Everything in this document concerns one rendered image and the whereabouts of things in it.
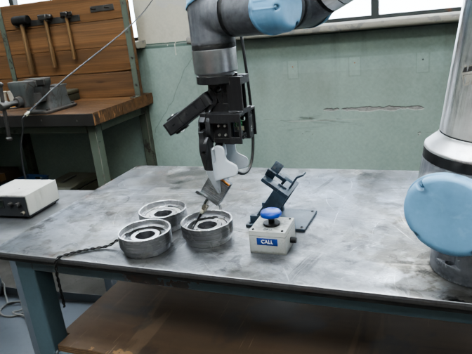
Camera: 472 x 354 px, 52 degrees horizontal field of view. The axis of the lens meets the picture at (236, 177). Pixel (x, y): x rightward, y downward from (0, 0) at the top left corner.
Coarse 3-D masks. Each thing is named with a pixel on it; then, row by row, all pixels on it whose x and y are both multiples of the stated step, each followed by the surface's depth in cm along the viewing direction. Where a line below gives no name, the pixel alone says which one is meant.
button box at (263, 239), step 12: (252, 228) 90; (264, 228) 89; (276, 228) 89; (288, 228) 89; (252, 240) 90; (264, 240) 89; (276, 240) 88; (288, 240) 89; (264, 252) 90; (276, 252) 89
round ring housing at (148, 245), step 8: (128, 224) 99; (136, 224) 100; (144, 224) 100; (152, 224) 101; (160, 224) 100; (168, 224) 97; (120, 232) 96; (136, 232) 97; (144, 232) 98; (152, 232) 98; (168, 232) 94; (120, 240) 93; (128, 240) 91; (136, 240) 94; (144, 240) 91; (152, 240) 91; (160, 240) 92; (168, 240) 94; (120, 248) 94; (128, 248) 92; (136, 248) 91; (144, 248) 91; (152, 248) 92; (160, 248) 93; (168, 248) 95; (128, 256) 94; (136, 256) 93; (144, 256) 92; (152, 256) 93
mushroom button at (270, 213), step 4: (268, 208) 91; (272, 208) 91; (276, 208) 91; (264, 212) 90; (268, 212) 89; (272, 212) 89; (276, 212) 89; (280, 212) 90; (264, 216) 89; (268, 216) 89; (272, 216) 89; (276, 216) 89; (268, 220) 91; (272, 220) 90
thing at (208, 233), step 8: (192, 216) 101; (208, 216) 102; (224, 216) 101; (184, 224) 99; (200, 224) 99; (208, 224) 100; (216, 224) 98; (232, 224) 97; (184, 232) 95; (192, 232) 93; (200, 232) 93; (208, 232) 92; (216, 232) 93; (224, 232) 94; (192, 240) 94; (200, 240) 93; (208, 240) 93; (216, 240) 93; (224, 240) 95
